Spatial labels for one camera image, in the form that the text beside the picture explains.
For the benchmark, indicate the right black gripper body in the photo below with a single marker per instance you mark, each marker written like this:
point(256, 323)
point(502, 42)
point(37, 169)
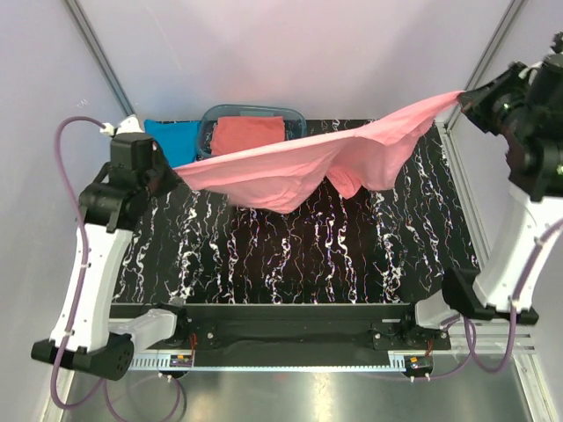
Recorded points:
point(500, 109)

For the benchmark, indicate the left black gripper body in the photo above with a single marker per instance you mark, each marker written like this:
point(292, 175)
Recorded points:
point(160, 178)

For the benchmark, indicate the pink t shirt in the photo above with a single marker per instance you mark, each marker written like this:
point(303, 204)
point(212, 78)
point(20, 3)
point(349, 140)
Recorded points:
point(280, 177)

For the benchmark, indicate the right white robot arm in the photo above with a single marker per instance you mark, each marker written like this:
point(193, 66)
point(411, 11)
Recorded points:
point(505, 285)

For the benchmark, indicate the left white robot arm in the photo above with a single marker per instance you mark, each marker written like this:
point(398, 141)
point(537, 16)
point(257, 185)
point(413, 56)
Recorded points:
point(109, 209)

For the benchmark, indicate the folded blue t shirt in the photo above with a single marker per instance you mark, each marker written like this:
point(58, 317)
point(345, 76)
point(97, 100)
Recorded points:
point(178, 140)

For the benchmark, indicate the folded coral red t shirt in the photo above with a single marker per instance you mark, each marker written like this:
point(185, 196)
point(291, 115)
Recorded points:
point(238, 133)

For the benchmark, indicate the clear blue plastic bin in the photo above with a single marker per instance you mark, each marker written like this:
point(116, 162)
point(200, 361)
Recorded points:
point(294, 122)

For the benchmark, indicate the black marble pattern mat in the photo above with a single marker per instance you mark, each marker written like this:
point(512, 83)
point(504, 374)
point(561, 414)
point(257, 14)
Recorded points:
point(376, 247)

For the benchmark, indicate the left small connector board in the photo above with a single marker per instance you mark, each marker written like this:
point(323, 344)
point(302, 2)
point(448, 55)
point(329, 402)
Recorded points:
point(181, 360)

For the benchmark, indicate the small connector board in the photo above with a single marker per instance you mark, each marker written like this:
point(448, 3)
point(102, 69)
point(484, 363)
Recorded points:
point(421, 363)
point(181, 360)

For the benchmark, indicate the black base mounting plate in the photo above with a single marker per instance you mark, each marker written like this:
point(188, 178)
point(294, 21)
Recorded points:
point(299, 337)

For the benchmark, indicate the right small connector board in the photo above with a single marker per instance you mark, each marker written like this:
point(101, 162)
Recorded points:
point(421, 363)

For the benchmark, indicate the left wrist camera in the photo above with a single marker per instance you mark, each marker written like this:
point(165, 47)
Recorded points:
point(132, 124)

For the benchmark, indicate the right aluminium frame post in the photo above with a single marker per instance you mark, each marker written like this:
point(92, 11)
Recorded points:
point(493, 46)

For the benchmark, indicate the aluminium frame post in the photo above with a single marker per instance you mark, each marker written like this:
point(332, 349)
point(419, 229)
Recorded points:
point(493, 46)
point(98, 54)

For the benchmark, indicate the left aluminium frame post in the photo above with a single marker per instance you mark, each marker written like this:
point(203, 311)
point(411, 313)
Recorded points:
point(98, 54)

